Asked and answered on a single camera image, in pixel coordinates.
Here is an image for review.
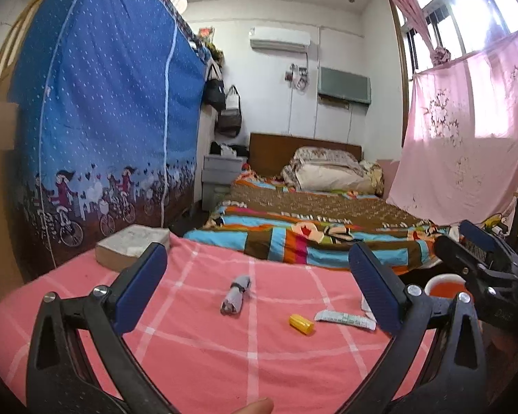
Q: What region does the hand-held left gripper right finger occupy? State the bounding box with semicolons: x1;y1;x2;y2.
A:
341;242;489;414

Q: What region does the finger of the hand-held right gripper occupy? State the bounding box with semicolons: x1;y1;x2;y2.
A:
459;219;518;273
433;235;490;287

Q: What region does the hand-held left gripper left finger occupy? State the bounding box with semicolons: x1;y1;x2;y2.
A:
26;242;178;414

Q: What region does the orange plastic bucket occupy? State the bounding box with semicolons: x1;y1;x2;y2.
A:
425;273;470;299

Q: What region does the white wrapper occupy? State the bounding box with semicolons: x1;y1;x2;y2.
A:
314;309;377;332

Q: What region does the yellow plastic bottle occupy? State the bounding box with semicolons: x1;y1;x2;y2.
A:
289;313;315;335

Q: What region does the grey sock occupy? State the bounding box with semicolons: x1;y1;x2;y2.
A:
220;275;252;317

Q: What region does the person's left hand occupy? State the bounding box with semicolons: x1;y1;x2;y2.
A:
223;397;274;414

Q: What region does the brown tissue box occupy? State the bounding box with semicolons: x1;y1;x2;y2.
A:
95;225;172;270

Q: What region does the colourful striped blanket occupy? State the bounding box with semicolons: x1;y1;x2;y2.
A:
185;168;450;277

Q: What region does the pink checked tablecloth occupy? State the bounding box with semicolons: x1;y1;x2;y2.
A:
0;235;437;414

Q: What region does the pink hanging sheet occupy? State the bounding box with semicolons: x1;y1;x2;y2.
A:
386;29;518;226

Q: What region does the folded floral quilt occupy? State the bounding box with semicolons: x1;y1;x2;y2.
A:
282;146;385;196

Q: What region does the grey nightstand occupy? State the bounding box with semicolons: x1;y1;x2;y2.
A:
201;154;247;213

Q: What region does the wooden bed headboard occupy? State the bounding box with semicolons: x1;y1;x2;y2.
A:
248;132;363;178

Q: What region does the blue dotted bed curtain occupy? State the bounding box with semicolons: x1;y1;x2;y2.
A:
8;0;213;269

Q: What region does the white tote bag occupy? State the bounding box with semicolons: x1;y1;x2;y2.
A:
224;85;243;113

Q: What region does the black hanging bag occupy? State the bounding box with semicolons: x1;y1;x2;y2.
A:
203;60;228;111

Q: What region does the barred window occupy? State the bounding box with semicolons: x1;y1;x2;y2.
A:
403;0;518;72

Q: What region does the pink window curtain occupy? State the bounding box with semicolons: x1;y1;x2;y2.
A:
381;0;452;66

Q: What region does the white air conditioner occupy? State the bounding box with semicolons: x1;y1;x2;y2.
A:
249;26;311;51

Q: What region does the wall socket with plugs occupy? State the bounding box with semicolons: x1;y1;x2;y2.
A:
284;63;308;94

